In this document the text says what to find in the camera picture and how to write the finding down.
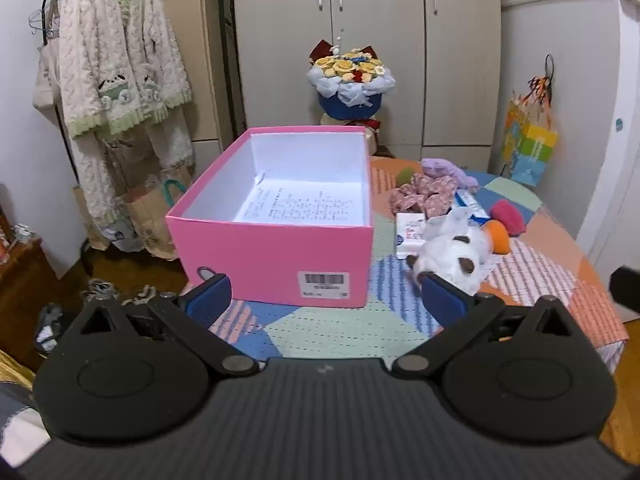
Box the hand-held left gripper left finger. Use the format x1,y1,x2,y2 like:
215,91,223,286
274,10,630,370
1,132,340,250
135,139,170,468
65,272,261,376

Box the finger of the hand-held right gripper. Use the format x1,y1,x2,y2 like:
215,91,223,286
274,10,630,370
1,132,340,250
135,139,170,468
607,266,640,317

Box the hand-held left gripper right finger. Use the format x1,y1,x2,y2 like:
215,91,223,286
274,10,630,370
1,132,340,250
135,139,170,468
390,272,586,378

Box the white cat plush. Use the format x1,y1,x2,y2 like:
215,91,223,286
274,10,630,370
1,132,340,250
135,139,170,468
406,220,493,296

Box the pink cardboard box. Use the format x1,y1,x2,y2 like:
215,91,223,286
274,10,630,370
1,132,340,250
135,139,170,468
165,126,375,308

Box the clear plastic bag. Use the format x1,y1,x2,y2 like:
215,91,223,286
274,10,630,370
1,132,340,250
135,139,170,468
444,207,474,233

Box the blue wet wipes pack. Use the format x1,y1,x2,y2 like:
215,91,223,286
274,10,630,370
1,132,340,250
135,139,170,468
452,189,493,226

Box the red plush strawberry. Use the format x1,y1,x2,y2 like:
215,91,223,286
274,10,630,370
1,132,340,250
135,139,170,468
489,199,528,235

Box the pink floral cloth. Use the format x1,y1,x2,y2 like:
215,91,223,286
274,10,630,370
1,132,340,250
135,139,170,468
389,172,458,218

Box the purple plush toy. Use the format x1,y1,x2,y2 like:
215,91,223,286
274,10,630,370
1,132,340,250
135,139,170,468
420,157,480,192

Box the orange soft toy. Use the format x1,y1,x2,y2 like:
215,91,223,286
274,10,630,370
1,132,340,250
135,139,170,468
482,220,511,256

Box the white tissue pack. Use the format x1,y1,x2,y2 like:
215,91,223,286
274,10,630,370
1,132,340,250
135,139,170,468
395,211,427,260

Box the plain brown paper bag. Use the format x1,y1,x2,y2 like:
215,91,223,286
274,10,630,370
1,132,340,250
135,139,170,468
122,165,196,261

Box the teal shopping bag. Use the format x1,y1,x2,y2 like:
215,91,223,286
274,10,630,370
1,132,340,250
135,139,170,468
160,177,188,208

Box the printed paper sheet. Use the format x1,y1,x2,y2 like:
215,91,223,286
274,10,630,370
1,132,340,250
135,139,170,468
232,172,363,226

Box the white door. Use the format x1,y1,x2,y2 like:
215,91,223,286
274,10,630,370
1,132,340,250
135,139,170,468
575,0,640,276

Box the colourful gift bag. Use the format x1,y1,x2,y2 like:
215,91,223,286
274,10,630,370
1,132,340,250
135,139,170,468
500,52,558,186

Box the wooden side cabinet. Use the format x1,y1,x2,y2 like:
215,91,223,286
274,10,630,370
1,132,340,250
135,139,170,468
0,210,61,361

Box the beige tall cabinet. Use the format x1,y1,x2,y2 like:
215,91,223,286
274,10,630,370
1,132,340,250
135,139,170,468
145,0,233,171

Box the yellow flower bouquet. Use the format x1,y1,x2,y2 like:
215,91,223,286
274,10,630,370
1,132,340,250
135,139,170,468
306,27,397,133

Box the white knitted cardigans on rack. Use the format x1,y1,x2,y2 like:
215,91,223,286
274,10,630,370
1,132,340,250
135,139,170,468
57,0,196,241

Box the cream tote bag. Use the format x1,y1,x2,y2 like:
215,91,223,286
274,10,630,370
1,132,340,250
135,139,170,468
32,30,68,126

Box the grey wardrobe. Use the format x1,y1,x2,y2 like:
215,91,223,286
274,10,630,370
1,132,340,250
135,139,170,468
230,0,503,161

